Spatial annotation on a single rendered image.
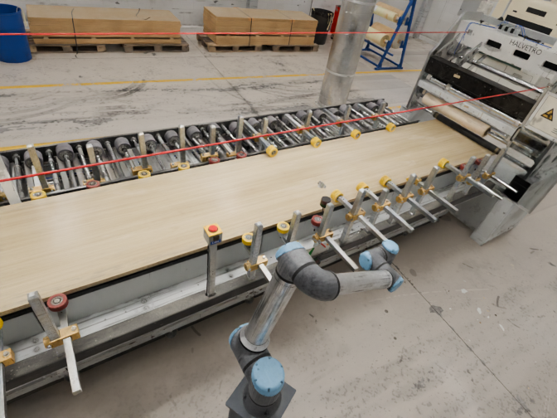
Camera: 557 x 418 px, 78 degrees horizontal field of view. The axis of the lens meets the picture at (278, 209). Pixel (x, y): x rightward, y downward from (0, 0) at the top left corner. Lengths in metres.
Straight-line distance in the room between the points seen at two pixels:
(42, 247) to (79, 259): 0.21
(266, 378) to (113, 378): 1.27
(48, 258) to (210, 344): 1.23
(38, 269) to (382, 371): 2.29
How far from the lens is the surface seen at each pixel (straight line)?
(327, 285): 1.29
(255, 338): 1.65
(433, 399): 2.96
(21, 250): 2.20
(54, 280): 2.00
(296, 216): 1.91
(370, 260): 1.76
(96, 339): 2.00
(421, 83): 4.39
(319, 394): 2.65
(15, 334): 2.17
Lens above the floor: 2.40
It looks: 41 degrees down
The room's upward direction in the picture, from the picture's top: 12 degrees clockwise
